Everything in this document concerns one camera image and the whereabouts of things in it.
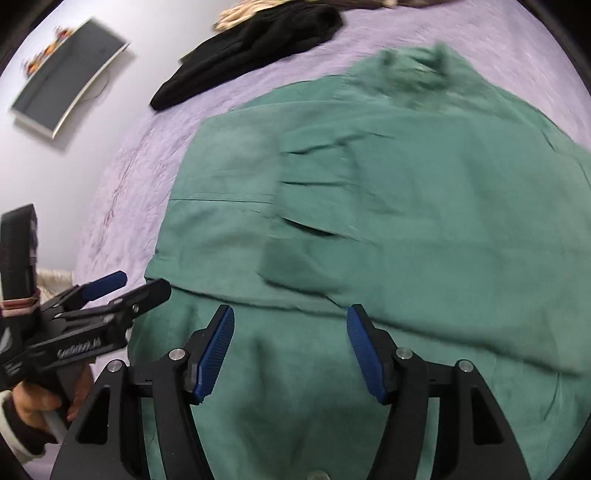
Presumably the purple blanket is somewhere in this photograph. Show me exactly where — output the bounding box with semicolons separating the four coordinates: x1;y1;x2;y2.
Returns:
74;0;591;361

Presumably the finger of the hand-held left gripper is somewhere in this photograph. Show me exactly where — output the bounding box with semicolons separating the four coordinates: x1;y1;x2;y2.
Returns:
107;278;173;320
69;271;128;302

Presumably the cream lace cloth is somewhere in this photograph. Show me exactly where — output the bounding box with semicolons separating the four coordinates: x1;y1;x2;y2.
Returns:
36;269;77;303

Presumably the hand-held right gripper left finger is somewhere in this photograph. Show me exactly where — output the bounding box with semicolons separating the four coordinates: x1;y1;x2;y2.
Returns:
48;304;236;480

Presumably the colourful wall decoration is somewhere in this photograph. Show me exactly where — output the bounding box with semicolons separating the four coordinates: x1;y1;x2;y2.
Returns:
23;27;77;75

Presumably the beige cloth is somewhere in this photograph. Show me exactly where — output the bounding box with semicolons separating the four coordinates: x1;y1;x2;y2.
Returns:
213;0;289;32

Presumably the green shirt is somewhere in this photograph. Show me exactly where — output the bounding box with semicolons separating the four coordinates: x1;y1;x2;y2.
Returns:
127;41;591;480

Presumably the black garment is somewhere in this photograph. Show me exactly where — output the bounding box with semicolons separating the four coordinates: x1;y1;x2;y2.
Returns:
150;0;345;112

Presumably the person's left forearm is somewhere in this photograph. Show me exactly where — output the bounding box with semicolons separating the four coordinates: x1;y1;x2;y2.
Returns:
0;390;61;466

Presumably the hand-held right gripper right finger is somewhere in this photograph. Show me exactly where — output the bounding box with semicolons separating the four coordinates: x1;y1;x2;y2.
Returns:
345;304;533;480

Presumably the person's left hand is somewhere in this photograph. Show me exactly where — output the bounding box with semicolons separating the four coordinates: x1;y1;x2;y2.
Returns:
11;364;95;433

